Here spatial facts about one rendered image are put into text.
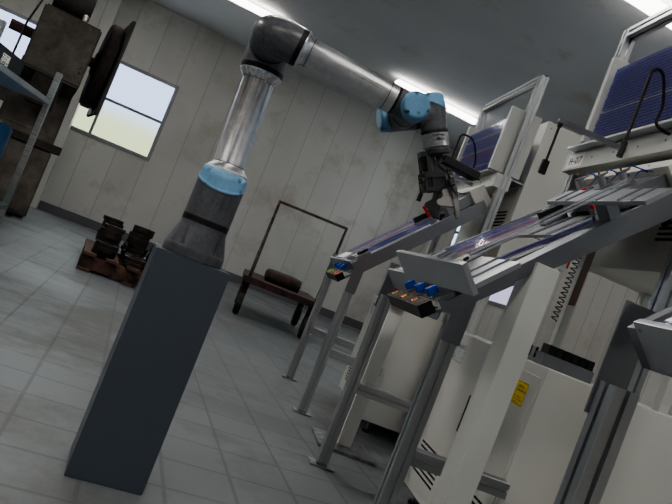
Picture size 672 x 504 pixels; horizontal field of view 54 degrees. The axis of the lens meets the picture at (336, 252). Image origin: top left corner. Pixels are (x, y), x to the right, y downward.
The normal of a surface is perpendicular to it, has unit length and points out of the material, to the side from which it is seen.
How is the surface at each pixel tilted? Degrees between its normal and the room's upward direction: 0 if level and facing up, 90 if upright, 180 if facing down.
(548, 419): 90
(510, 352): 90
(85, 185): 90
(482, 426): 90
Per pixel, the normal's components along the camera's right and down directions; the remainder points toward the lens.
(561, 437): 0.14, 0.02
